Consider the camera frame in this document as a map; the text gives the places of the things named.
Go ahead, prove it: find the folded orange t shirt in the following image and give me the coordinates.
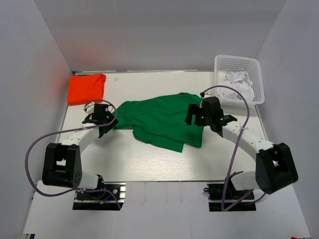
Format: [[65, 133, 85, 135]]
[[67, 73, 107, 105]]

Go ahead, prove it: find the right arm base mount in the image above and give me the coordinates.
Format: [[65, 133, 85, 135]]
[[203, 183, 256, 212]]

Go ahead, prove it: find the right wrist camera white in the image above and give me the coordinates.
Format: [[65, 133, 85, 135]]
[[199, 91, 214, 98]]

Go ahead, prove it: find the white t shirt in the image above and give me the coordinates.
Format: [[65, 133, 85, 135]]
[[216, 71, 255, 101]]

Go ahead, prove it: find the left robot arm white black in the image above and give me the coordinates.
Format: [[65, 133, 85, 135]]
[[42, 103, 118, 190]]

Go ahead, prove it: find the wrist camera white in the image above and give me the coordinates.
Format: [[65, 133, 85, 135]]
[[199, 91, 214, 98], [83, 102, 95, 114]]

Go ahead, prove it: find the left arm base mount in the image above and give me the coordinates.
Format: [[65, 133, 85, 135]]
[[72, 182, 126, 211]]

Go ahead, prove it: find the green t shirt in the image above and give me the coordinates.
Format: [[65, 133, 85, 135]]
[[114, 93, 203, 153]]

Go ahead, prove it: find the white plastic basket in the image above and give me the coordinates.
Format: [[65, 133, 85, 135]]
[[213, 55, 265, 107]]

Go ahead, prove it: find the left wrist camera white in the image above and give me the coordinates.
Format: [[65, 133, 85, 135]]
[[83, 102, 95, 114]]

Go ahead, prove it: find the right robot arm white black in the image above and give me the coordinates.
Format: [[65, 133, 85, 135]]
[[185, 97, 299, 195]]

